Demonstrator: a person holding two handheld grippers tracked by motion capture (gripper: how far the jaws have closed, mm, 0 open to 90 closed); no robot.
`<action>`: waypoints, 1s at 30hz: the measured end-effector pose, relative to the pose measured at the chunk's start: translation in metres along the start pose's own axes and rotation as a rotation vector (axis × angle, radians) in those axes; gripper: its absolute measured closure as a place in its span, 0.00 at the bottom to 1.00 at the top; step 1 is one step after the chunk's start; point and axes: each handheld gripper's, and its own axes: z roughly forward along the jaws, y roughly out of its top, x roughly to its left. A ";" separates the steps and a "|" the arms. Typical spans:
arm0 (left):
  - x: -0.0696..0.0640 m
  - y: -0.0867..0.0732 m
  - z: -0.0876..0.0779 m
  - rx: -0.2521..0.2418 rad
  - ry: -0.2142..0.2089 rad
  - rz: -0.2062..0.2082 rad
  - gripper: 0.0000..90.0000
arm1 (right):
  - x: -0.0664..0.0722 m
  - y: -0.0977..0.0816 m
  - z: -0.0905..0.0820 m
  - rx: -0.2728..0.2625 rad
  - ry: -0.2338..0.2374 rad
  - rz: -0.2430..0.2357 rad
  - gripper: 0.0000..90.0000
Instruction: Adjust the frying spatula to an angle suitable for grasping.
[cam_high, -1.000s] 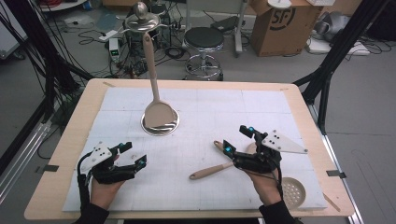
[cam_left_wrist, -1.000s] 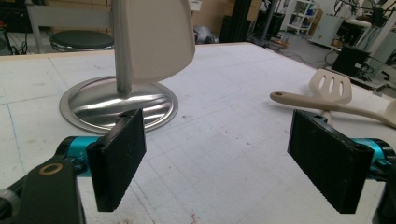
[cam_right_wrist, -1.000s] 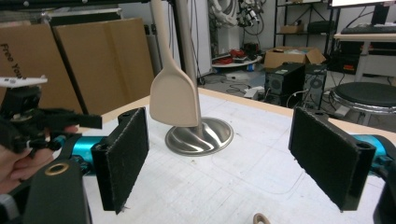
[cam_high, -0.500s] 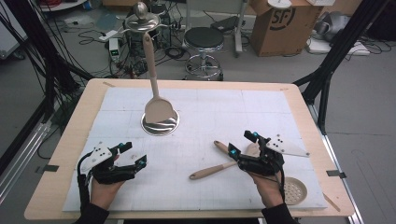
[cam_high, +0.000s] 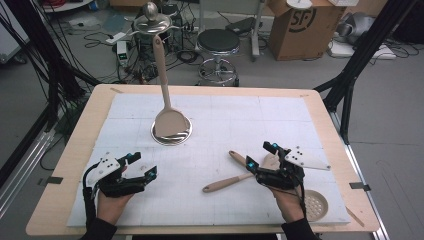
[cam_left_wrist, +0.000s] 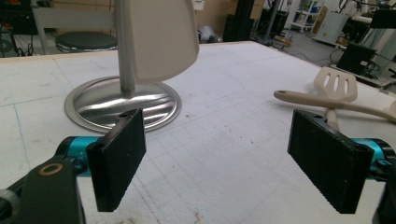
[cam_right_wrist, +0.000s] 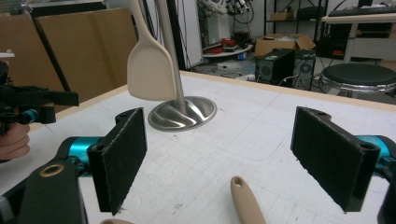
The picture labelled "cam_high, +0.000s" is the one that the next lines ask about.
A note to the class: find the white power strip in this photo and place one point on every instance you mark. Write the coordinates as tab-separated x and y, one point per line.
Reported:
116	38

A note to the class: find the beige perforated skimmer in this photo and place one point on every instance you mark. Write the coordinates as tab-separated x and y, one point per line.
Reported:
315	205

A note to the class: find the white round disc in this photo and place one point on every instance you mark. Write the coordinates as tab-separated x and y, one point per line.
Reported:
299	4

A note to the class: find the white grid mat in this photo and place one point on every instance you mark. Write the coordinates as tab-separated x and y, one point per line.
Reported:
200	206

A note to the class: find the brown cardboard box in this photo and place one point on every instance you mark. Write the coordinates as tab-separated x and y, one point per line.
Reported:
300	43

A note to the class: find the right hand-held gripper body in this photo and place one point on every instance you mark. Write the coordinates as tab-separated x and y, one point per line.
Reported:
286	176

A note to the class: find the metal utensil stand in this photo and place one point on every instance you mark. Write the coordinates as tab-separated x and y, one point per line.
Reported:
150	11

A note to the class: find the person's left hand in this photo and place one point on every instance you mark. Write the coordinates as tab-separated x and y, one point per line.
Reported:
110	208

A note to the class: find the beige slotted spatula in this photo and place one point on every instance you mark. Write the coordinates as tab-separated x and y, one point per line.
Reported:
226	182

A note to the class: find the aluminium rail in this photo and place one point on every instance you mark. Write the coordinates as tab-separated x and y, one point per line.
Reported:
366	196
30	160

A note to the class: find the white metal post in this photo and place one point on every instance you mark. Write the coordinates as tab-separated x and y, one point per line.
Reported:
256	40

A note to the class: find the person's right hand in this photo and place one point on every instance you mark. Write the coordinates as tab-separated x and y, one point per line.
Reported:
290	205

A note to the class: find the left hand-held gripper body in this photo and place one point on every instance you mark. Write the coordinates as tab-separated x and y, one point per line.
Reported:
106	166

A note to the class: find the beige solid spatula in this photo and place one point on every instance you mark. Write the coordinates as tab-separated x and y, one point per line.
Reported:
170	123

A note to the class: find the white device with green display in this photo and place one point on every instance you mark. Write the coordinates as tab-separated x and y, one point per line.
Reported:
122	53

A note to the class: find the black tape piece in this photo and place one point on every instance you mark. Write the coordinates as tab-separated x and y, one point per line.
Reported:
53	180
359	186

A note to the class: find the grey wrapped bundle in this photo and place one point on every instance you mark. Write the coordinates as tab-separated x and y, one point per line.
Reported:
356	26

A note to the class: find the grey cabinet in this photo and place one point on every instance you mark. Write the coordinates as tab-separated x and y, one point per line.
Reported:
11	43

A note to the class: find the white flat board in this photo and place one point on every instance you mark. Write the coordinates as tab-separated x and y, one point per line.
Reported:
343	50

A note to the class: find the white round table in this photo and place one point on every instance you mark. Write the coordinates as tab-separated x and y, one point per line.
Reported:
66	7

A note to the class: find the black round stool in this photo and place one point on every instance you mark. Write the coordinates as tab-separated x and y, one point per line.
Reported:
218	40

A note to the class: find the black flat case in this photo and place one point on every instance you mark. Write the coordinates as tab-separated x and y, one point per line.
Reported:
241	26

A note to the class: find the black metal frame stand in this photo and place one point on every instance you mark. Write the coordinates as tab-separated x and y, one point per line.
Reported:
371	43
56	80

